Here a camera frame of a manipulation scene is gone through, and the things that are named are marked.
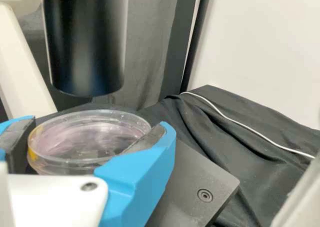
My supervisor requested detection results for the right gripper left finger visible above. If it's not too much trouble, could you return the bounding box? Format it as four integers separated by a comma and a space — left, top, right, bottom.
0, 115, 36, 175

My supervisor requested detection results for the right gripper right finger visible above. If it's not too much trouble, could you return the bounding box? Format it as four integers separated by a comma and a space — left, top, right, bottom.
93, 121, 177, 227

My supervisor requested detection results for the petri dish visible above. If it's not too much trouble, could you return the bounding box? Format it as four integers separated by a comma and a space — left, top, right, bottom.
26, 109, 153, 177

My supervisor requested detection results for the cream microscope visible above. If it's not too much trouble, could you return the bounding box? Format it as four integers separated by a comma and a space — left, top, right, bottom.
0, 0, 241, 227

